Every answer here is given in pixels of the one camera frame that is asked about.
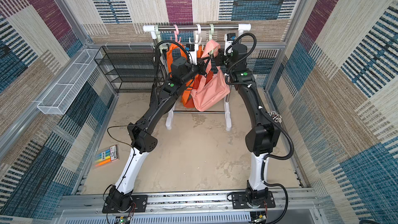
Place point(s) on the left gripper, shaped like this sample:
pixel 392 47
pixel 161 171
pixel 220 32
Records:
pixel 202 67

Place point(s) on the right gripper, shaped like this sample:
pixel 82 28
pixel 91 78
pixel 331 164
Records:
pixel 218 57

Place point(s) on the pink sling bag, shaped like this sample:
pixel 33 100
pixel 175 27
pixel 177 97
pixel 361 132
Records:
pixel 208 94

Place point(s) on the orange sling bag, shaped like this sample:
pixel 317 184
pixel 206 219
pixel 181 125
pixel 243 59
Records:
pixel 182 78

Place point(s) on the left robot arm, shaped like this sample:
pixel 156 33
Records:
pixel 163 97

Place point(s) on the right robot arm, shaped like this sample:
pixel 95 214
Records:
pixel 267 139

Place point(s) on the white hook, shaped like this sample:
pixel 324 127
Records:
pixel 197 36

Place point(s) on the right green hook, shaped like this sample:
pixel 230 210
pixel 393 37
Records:
pixel 211 31

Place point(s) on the green hook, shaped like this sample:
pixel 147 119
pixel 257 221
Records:
pixel 157 38
pixel 211 31

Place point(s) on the pink hook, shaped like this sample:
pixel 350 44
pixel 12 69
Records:
pixel 177 38

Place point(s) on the left green hook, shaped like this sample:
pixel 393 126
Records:
pixel 157 38

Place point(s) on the white and steel garment rack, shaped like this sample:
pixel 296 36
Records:
pixel 169 121

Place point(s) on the black mesh shelf rack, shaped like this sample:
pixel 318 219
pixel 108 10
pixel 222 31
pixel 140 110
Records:
pixel 129 68

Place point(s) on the cup of coloured pencils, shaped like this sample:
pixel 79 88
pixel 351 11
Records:
pixel 276 116

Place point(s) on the pack of highlighter markers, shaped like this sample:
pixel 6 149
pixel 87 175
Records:
pixel 106 156

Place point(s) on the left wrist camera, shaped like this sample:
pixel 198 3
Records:
pixel 192 49

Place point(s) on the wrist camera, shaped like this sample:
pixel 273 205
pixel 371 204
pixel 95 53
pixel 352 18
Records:
pixel 228 42
pixel 192 49

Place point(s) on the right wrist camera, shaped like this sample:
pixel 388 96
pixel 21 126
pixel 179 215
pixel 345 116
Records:
pixel 228 42

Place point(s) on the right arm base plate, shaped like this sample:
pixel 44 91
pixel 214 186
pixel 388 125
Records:
pixel 240 201

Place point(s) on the white wire basket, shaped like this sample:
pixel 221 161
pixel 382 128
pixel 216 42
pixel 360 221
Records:
pixel 60 97

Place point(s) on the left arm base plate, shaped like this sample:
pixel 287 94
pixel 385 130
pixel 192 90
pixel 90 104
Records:
pixel 140 203

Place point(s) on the aluminium front rail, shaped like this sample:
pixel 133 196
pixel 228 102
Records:
pixel 191 207

